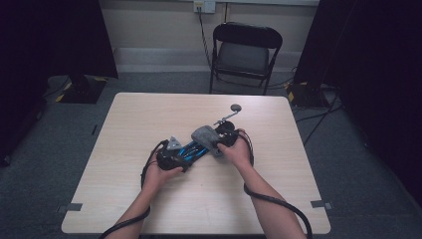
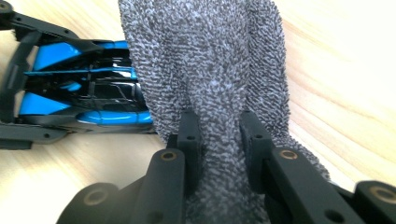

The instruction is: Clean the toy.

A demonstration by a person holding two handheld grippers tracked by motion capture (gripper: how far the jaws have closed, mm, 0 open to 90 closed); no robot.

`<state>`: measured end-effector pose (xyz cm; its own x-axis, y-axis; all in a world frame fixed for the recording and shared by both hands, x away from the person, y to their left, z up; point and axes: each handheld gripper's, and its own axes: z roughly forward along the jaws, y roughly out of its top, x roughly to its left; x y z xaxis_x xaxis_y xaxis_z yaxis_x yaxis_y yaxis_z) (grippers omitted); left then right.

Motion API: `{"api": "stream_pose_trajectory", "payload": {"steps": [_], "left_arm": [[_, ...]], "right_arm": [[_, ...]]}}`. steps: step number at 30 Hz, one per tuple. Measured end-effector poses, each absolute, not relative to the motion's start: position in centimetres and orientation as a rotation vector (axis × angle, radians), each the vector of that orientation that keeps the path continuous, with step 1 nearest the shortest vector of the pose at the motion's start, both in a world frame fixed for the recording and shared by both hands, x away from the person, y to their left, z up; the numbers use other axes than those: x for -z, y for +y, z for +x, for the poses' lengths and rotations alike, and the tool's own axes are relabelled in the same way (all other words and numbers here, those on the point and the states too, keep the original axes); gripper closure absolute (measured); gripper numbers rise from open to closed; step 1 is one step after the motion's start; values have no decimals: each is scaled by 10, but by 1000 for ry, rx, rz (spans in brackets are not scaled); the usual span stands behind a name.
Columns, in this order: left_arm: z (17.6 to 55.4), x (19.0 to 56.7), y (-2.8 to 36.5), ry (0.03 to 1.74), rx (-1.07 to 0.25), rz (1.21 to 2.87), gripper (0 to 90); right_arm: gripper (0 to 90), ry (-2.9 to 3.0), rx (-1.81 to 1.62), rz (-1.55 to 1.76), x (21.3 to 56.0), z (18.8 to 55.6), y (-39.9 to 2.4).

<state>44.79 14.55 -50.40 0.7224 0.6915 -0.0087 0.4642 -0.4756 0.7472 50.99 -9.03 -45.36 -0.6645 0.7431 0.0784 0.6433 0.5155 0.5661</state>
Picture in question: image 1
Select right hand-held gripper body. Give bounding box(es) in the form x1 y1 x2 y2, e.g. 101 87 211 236
213 109 241 149

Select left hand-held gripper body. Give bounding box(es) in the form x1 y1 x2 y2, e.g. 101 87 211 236
155 135 187 172

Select blue toy car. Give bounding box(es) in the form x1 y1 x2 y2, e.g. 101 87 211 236
176 138 214 164

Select grey cloth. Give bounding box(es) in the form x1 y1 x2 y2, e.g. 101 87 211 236
190 124 224 158

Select person's right hand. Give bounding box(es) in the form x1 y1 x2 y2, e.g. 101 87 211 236
216 127 255 171

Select person's left hand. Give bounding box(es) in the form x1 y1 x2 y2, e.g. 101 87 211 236
141 158 184 197

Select black folding chair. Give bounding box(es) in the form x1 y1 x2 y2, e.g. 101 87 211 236
208 21 284 97

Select black stand base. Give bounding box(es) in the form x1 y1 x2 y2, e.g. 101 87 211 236
284 81 333 110
55 75 109 105

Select grey tape strip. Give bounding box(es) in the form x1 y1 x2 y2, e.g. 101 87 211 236
310 199 333 211
56 202 84 214

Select black curtain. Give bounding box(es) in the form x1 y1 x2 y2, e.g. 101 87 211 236
293 0 422 210
0 0 119 167

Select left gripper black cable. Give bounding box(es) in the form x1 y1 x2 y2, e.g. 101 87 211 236
99 138 170 239

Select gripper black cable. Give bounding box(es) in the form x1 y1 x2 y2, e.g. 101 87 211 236
99 138 170 239
236 128 315 239

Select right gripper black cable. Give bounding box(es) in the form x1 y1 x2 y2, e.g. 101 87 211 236
236 128 315 239

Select black floor cables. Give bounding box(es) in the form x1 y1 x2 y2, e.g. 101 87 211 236
294 91 346 147

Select black socket cable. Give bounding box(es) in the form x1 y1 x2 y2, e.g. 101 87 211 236
197 6 214 69

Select white wall socket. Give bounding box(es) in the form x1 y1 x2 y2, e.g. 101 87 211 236
193 0 217 15

